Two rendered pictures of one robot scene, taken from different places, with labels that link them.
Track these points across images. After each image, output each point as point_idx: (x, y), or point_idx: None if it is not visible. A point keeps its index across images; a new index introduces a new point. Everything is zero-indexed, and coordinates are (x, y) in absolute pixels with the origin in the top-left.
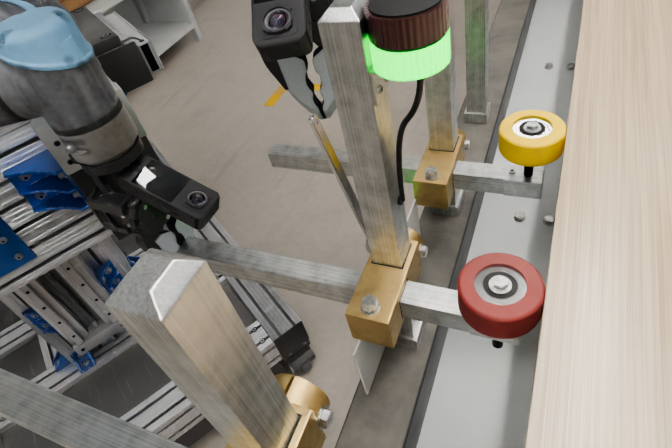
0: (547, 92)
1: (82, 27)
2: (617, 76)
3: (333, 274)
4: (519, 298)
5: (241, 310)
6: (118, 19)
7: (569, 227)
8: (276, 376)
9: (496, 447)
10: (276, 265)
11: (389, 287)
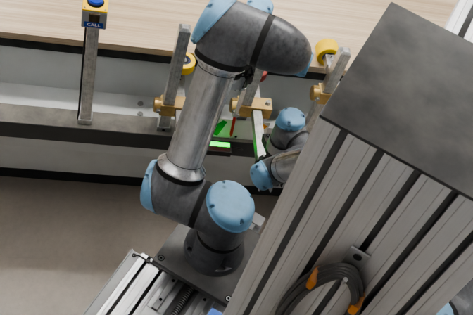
0: (20, 101)
1: (188, 231)
2: (143, 36)
3: (257, 118)
4: None
5: None
6: (90, 309)
7: None
8: (314, 92)
9: (250, 119)
10: (260, 136)
11: (258, 100)
